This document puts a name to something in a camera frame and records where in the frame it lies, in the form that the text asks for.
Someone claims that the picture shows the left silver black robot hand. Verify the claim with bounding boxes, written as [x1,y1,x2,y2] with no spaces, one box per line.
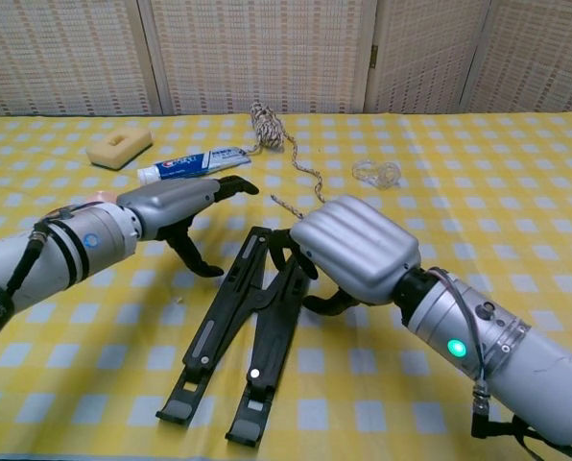
[115,175,261,279]

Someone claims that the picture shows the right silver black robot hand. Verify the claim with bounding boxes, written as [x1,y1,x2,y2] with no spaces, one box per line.
[266,194,422,319]

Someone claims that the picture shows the black folding laptop stand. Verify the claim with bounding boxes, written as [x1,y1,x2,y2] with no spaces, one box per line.
[155,225,319,449]

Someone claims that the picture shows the blue white toothpaste tube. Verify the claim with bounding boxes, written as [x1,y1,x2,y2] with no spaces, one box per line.
[136,146,252,187]

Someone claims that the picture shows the pink ball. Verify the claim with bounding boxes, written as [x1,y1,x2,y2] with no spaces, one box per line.
[87,189,120,206]

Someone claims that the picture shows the yellow sponge with hole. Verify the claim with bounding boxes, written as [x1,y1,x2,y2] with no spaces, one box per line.
[84,128,154,172]

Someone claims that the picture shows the woven folding screen panel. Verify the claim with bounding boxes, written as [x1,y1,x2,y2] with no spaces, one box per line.
[365,0,501,115]
[0,0,163,121]
[139,0,378,116]
[461,0,572,114]

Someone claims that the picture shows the yellow white checked tablecloth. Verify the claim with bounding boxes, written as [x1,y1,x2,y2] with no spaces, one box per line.
[0,112,572,461]

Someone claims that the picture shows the white braided rope bundle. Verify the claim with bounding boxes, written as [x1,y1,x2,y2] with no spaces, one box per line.
[248,101,328,222]

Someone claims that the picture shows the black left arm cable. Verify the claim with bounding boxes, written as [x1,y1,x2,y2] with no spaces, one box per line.
[5,229,50,297]

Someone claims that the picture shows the grey right arm cable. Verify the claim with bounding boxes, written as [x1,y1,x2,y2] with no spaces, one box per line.
[427,267,515,441]

